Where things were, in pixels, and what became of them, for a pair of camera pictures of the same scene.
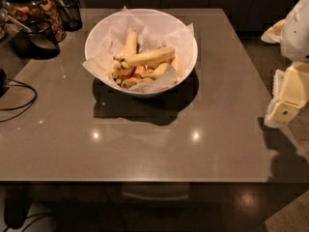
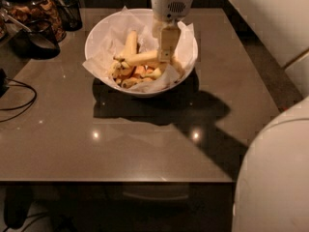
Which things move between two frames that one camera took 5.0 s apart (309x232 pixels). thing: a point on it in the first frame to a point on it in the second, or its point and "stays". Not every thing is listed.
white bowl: [141, 52] stays
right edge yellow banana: [176, 66] stays
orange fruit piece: [140, 70] stays
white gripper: [295, 36] to [171, 4]
